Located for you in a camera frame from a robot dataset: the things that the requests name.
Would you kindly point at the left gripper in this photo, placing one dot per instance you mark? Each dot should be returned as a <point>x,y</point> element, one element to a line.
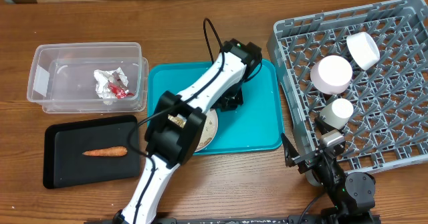
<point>232,105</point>

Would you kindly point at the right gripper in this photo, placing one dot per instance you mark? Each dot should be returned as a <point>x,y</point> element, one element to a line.
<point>307,161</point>

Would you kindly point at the white plate with food scraps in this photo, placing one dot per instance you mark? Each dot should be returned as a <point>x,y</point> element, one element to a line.
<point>209,130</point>

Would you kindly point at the white cup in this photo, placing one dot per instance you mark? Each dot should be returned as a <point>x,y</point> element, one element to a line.
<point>337,113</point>

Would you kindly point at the pink bowl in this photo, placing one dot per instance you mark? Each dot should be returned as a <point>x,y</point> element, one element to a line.
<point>331,75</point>

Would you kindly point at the white bowl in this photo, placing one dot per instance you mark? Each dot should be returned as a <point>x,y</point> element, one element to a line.
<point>363,50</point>

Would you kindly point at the red snack wrapper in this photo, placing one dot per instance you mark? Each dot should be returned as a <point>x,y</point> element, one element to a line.
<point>119,89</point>

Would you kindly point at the white tissue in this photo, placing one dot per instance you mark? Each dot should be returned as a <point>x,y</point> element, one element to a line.
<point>102,77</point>

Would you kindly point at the orange carrot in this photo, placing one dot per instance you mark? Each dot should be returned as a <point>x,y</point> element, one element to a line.
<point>114,151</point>

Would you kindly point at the black plastic tray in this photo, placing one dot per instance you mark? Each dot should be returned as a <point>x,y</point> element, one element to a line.
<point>66,165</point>

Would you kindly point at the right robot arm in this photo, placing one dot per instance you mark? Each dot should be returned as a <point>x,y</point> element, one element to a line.
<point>351,194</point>

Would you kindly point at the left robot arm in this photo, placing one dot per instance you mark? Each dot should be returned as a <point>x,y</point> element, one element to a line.
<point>175,128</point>

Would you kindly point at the grey dishwasher rack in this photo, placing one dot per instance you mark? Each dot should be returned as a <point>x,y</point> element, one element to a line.
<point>388,128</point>

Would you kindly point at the teal serving tray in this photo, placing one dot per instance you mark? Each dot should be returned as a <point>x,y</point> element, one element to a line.
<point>255,125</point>

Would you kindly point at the clear plastic bin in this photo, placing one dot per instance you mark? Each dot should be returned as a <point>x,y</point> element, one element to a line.
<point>61,77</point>

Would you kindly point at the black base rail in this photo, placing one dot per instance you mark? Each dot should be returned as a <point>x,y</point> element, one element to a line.
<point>292,219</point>

